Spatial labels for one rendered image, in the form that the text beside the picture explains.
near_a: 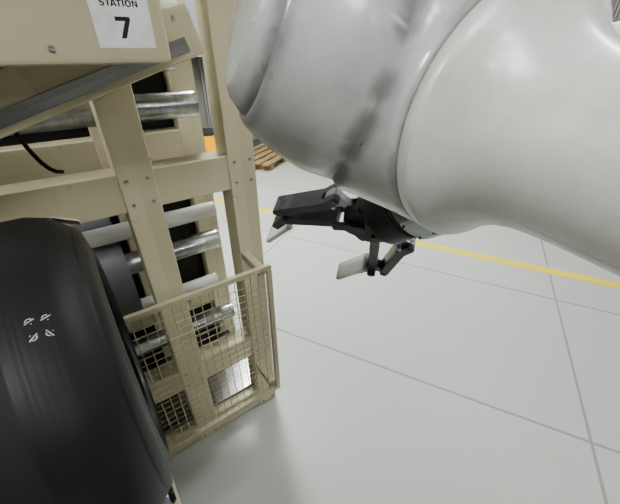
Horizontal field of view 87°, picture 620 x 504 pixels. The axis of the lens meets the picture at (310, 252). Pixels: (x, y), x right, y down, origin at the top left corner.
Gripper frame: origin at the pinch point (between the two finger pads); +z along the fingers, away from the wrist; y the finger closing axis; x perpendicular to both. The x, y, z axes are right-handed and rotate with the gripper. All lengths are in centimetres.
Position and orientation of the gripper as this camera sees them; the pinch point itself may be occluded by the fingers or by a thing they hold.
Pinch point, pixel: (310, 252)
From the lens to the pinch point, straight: 52.0
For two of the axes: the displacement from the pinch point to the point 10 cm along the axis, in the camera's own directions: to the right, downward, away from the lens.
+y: 8.1, 4.4, 4.0
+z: -5.4, 2.6, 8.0
